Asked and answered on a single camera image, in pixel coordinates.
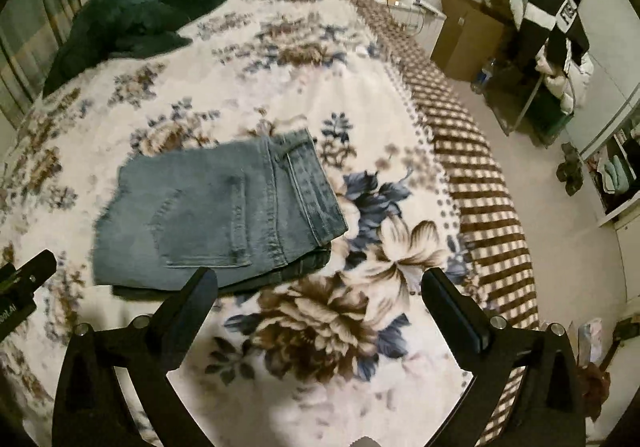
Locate floral blanket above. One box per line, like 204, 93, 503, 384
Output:
0, 0, 481, 447

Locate dark green garment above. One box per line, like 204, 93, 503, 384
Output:
42, 0, 237, 99

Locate brown cardboard box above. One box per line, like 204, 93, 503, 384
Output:
430, 0, 511, 82

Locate dark slippers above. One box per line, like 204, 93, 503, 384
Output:
556, 142, 585, 196

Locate small white side table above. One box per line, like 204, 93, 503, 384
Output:
363, 0, 447, 35

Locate striped curtain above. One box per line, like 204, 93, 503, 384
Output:
0, 0, 83, 128

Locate blue denim pants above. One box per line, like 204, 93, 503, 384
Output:
93, 129, 349, 300

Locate brown checkered bedspread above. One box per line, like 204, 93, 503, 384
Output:
345, 0, 541, 440

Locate white shelf unit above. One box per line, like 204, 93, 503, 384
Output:
562, 0, 640, 228

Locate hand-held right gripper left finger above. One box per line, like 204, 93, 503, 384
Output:
52, 266, 219, 447

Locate pile of clothes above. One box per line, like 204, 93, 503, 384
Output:
492, 0, 595, 115

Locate glass table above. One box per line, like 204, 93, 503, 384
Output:
482, 54, 571, 148

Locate plastic water bottle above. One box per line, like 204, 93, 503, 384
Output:
471, 58, 497, 94

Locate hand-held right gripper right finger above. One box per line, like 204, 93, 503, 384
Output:
421, 268, 587, 447

